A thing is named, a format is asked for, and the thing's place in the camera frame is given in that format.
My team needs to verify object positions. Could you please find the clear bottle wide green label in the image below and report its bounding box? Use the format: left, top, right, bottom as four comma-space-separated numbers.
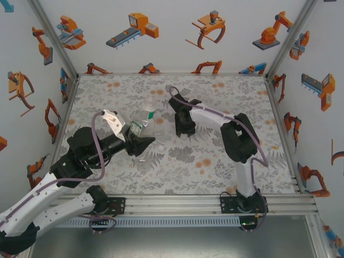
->
128, 120, 147, 138

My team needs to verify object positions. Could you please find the clear bottle thin green label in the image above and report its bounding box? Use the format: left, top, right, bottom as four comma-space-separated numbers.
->
141, 96, 162, 137

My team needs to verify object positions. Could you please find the floral patterned table cover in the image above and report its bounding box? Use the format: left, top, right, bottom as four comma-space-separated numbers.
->
52, 74, 299, 196

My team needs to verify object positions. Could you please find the small controller circuit board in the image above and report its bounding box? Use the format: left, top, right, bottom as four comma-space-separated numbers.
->
91, 214, 111, 224
240, 216, 259, 228

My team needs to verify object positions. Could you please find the aluminium frame side rail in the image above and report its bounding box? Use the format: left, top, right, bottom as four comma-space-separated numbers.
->
264, 76, 307, 194
48, 76, 81, 183

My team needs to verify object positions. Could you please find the wide aluminium base rail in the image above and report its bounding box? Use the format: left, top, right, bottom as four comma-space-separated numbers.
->
51, 193, 319, 217

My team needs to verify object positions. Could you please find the slotted grey cable tray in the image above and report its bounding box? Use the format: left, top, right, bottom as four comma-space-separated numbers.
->
58, 216, 241, 228

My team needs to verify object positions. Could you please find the aluminium frame post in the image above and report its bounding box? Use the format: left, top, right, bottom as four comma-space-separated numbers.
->
28, 0, 81, 80
264, 0, 320, 80

